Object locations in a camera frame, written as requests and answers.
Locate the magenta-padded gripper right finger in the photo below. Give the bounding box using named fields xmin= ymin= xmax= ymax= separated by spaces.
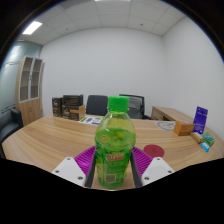
xmin=129 ymin=146 xmax=175 ymax=188

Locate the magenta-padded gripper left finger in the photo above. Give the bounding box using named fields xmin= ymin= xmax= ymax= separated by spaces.
xmin=50 ymin=145 xmax=98 ymax=188

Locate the green drink bottle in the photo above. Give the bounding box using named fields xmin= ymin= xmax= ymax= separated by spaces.
xmin=94 ymin=95 xmax=137 ymax=190

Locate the flat round red coaster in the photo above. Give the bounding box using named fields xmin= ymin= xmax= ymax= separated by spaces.
xmin=143 ymin=143 xmax=165 ymax=158

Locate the round grey and white pad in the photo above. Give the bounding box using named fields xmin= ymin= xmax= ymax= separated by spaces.
xmin=156 ymin=120 xmax=177 ymax=132

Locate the orange-brown box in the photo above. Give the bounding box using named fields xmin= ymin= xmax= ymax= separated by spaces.
xmin=173 ymin=120 xmax=195 ymax=137

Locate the small tan box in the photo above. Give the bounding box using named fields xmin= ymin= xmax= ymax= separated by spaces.
xmin=190 ymin=131 xmax=206 ymax=144

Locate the white and green leaflet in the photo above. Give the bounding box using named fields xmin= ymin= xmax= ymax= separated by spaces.
xmin=78 ymin=115 xmax=104 ymax=127

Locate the small blue box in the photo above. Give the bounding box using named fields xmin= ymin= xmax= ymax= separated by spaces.
xmin=200 ymin=141 xmax=211 ymax=153

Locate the wooden side desk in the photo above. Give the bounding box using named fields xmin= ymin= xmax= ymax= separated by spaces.
xmin=150 ymin=106 xmax=196 ymax=123

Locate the brown cardboard box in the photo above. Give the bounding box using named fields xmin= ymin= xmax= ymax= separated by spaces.
xmin=62 ymin=104 xmax=86 ymax=122

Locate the green flat box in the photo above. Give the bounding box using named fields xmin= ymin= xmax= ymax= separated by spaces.
xmin=201 ymin=131 xmax=216 ymax=147

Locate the small dark brown box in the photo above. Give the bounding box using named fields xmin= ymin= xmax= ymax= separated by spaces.
xmin=51 ymin=96 xmax=64 ymax=118

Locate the purple upright package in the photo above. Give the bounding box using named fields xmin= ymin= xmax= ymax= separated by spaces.
xmin=192 ymin=106 xmax=209 ymax=135

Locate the grey mesh-back office chair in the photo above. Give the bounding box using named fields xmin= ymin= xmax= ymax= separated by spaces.
xmin=118 ymin=93 xmax=153 ymax=120

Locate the black box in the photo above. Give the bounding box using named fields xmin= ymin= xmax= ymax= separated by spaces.
xmin=62 ymin=94 xmax=84 ymax=108

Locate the black office chair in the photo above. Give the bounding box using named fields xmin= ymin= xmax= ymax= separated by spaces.
xmin=85 ymin=94 xmax=109 ymax=117

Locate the black armchair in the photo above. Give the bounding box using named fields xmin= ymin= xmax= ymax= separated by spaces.
xmin=0 ymin=108 xmax=24 ymax=159

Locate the wooden glass-door shelf cabinet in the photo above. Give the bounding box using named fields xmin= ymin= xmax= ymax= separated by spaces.
xmin=14 ymin=55 xmax=45 ymax=127

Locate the long ceiling light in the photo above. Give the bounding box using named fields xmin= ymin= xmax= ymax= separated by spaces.
xmin=22 ymin=20 xmax=43 ymax=36

